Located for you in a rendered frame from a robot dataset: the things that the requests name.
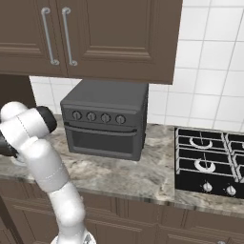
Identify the dark grey oven door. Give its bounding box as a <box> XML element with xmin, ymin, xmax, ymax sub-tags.
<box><xmin>64</xmin><ymin>121</ymin><xmax>138</xmax><ymax>161</ymax></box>

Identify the dark grey countertop oven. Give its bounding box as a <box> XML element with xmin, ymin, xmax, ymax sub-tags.
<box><xmin>59</xmin><ymin>78</ymin><xmax>150</xmax><ymax>162</ymax></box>

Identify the black gas hob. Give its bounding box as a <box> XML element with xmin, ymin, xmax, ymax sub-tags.
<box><xmin>173</xmin><ymin>126</ymin><xmax>244</xmax><ymax>200</ymax></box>

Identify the brown base cupboard run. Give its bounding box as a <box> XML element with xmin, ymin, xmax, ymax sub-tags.
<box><xmin>0</xmin><ymin>177</ymin><xmax>244</xmax><ymax>244</ymax></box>

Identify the silver hob knob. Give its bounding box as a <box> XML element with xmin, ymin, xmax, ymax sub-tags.
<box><xmin>202</xmin><ymin>181</ymin><xmax>214</xmax><ymax>193</ymax></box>
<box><xmin>225</xmin><ymin>184</ymin><xmax>237</xmax><ymax>196</ymax></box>

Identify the brown tall cupboard side panel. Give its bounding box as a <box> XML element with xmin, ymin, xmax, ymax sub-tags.
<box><xmin>0</xmin><ymin>73</ymin><xmax>37</xmax><ymax>110</ymax></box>

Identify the white plate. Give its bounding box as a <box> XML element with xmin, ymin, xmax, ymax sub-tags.
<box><xmin>10</xmin><ymin>154</ymin><xmax>29</xmax><ymax>168</ymax></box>

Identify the dark grey oven door handle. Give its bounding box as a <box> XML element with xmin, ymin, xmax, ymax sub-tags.
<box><xmin>64</xmin><ymin>124</ymin><xmax>138</xmax><ymax>138</ymax></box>

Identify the wide brown wall cupboard door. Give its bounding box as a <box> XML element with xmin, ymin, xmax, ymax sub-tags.
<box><xmin>55</xmin><ymin>0</ymin><xmax>184</xmax><ymax>86</ymax></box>

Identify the silver cupboard bar handle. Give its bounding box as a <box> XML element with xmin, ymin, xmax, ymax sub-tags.
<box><xmin>61</xmin><ymin>7</ymin><xmax>79</xmax><ymax>68</ymax></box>
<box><xmin>40</xmin><ymin>7</ymin><xmax>61</xmax><ymax>67</ymax></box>

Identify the narrow brown wall cupboard door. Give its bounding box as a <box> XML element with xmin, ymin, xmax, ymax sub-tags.
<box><xmin>0</xmin><ymin>0</ymin><xmax>69</xmax><ymax>78</ymax></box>

